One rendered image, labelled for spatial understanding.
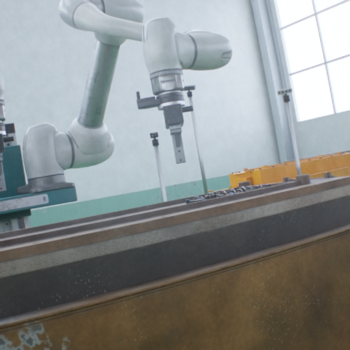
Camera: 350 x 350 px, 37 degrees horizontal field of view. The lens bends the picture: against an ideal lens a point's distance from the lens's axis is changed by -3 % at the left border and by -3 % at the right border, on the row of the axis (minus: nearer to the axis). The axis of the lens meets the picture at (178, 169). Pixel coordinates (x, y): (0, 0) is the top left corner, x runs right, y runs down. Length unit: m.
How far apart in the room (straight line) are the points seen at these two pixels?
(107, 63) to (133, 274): 1.07
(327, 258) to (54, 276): 0.70
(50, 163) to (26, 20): 9.19
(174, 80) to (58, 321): 0.71
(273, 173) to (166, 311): 3.70
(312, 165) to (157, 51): 3.80
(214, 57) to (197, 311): 0.72
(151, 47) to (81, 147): 0.87
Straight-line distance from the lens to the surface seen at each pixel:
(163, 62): 1.44
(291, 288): 1.35
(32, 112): 10.78
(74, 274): 1.14
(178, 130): 1.42
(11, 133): 2.35
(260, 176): 4.69
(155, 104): 1.44
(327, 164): 5.27
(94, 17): 1.78
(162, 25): 1.47
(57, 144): 2.19
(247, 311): 1.27
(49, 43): 11.24
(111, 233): 1.16
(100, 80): 2.10
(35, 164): 2.17
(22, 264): 1.11
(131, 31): 1.71
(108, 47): 2.04
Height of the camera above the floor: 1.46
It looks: level
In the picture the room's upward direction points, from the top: 10 degrees counter-clockwise
